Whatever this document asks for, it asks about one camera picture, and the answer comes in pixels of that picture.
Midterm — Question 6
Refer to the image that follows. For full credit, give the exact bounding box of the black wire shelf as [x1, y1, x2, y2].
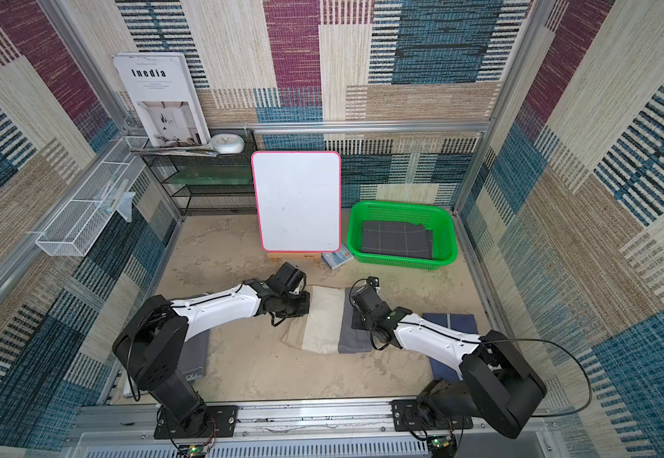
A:
[142, 130, 258, 217]

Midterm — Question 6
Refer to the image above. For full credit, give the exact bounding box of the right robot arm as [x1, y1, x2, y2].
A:
[348, 277, 548, 439]

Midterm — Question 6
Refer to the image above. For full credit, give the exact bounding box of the green plastic basket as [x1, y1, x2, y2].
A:
[347, 200, 459, 270]

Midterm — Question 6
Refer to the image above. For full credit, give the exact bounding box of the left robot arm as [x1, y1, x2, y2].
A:
[113, 263, 310, 445]

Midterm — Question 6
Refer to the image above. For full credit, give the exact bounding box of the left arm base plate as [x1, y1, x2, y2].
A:
[154, 405, 239, 440]

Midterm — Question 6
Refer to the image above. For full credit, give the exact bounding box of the beige grey pillowcase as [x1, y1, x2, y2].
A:
[282, 285, 373, 354]

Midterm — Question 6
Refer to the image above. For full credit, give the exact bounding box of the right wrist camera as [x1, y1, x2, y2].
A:
[366, 277, 380, 288]

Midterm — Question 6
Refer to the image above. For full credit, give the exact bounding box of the white wire wall basket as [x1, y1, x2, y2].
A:
[35, 137, 145, 257]

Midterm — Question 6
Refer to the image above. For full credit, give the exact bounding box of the wooden whiteboard stand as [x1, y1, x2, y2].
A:
[266, 251, 322, 261]

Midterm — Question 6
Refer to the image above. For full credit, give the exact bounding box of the navy blue folded pillowcase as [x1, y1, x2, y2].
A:
[423, 313, 478, 383]

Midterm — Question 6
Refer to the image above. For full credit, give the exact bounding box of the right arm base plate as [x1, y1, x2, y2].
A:
[389, 399, 473, 432]

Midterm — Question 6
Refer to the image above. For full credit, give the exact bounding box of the pink framed whiteboard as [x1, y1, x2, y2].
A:
[251, 151, 342, 253]

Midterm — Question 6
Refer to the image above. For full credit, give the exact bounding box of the grey striped folded pillowcase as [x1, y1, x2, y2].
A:
[177, 330, 211, 385]

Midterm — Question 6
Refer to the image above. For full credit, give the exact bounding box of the Inedia magazine poster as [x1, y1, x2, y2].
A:
[113, 52, 210, 148]

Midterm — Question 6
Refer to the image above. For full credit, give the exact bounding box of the dark checked pillowcase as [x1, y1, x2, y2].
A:
[360, 221, 433, 260]

